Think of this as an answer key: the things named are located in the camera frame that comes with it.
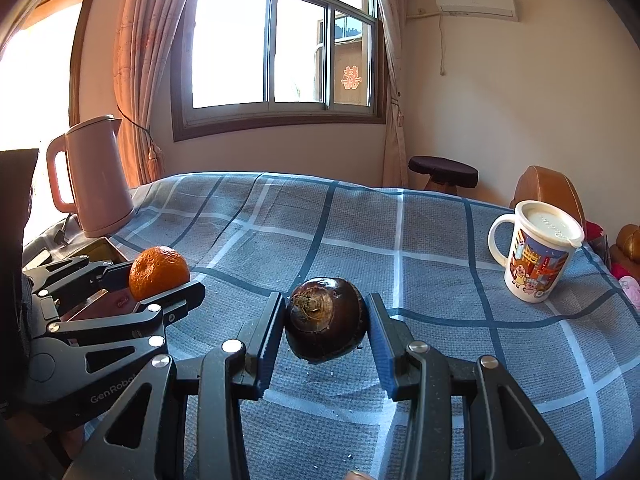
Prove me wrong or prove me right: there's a brown leather sofa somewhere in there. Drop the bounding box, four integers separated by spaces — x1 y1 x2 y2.
615 225 640 266

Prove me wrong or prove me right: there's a white wall air conditioner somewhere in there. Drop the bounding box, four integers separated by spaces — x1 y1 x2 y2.
434 0 517 22

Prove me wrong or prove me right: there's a pink floral cloth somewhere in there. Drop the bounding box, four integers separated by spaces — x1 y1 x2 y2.
617 275 640 311

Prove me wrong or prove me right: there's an air conditioner power cord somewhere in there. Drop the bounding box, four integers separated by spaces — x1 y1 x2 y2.
437 12 447 77

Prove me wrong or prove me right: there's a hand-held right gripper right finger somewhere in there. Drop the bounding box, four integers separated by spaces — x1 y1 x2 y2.
366 291 583 480

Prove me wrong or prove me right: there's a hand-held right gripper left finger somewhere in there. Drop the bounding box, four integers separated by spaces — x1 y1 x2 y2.
62 291 287 480

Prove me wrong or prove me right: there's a blue plaid tablecloth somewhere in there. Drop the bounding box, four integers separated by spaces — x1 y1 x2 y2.
22 172 640 480

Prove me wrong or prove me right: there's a narrow beige curtain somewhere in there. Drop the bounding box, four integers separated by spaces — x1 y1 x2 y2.
370 0 416 188

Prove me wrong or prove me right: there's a white cartoon print mug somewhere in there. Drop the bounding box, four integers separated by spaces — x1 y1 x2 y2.
487 200 586 304

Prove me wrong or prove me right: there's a large bumpy mandarin orange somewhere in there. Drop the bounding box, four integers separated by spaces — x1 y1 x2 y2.
129 246 191 302

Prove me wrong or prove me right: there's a pink electric kettle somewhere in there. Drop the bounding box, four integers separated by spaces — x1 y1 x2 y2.
46 115 136 239

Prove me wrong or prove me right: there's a curtain tieback tassel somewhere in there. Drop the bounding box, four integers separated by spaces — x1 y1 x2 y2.
117 104 167 177

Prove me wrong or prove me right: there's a sliding glass window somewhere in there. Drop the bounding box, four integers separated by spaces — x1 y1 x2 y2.
171 0 388 142

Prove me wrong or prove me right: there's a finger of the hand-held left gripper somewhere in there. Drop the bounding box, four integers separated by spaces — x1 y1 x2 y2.
45 281 207 374
22 255 133 321

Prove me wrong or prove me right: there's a cardboard box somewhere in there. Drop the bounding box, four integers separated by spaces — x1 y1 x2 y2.
30 237 138 321

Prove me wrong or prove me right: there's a dark brown water chestnut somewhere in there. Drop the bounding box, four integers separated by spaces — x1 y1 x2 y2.
283 277 371 363

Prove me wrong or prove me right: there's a wide pink curtain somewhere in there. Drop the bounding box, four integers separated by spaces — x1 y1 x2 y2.
112 0 201 188

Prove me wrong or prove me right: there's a round dark stool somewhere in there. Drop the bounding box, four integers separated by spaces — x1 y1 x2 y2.
408 156 479 196

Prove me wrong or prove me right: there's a brown leather chair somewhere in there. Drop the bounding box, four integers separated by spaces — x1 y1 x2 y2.
510 165 587 228

